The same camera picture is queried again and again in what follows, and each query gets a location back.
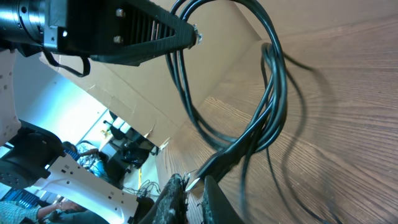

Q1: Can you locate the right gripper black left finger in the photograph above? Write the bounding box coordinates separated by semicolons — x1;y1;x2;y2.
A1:
139;174;188;224

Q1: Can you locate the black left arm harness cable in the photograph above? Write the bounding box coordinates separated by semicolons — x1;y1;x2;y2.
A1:
42;48;91;78

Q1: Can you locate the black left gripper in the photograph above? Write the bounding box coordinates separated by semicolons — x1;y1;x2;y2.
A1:
42;0;197;66

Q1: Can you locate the person in green shirt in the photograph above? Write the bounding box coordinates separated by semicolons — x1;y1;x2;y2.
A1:
1;200;108;224

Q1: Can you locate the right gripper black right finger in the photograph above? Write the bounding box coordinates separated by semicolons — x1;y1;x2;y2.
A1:
201;175;244;224

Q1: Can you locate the black USB cable bundle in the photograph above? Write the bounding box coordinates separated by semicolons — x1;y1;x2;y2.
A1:
164;0;343;224

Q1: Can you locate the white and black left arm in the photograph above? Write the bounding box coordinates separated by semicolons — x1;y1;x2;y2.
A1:
1;1;197;223

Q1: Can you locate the brown cardboard wall panel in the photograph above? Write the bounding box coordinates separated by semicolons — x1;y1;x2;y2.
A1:
55;0;397;145

